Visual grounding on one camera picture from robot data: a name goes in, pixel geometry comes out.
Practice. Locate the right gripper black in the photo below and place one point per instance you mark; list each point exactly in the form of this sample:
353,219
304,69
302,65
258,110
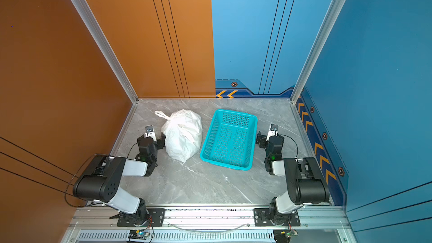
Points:
261,139

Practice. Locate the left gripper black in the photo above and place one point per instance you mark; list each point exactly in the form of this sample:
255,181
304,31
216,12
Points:
160,138

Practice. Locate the white plastic bag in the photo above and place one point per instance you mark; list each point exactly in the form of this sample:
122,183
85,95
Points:
183,134

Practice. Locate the teal plastic basket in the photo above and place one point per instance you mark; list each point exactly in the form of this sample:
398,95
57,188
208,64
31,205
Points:
230,140

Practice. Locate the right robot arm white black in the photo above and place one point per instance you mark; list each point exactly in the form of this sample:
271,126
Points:
305,184

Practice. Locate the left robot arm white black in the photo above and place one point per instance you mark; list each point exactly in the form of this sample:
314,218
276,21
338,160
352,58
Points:
100,182

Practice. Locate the left circuit board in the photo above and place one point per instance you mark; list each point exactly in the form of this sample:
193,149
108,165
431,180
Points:
139,236

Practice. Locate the circuit board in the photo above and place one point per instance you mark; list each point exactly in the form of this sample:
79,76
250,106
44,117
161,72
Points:
284,235
139,236

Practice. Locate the right circuit board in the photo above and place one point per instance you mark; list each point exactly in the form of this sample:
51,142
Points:
284,235

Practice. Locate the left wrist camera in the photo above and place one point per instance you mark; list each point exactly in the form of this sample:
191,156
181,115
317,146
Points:
149,131

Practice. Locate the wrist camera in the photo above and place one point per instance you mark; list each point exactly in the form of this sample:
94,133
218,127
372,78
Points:
149,131
273,130

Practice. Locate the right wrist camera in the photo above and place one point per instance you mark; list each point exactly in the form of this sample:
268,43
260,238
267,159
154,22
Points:
273,130

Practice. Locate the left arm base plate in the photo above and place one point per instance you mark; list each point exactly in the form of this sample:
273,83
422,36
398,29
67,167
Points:
153,217

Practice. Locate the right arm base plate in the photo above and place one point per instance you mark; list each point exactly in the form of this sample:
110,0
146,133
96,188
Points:
263,217

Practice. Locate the aluminium front rail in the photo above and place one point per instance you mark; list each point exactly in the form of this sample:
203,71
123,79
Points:
211,217

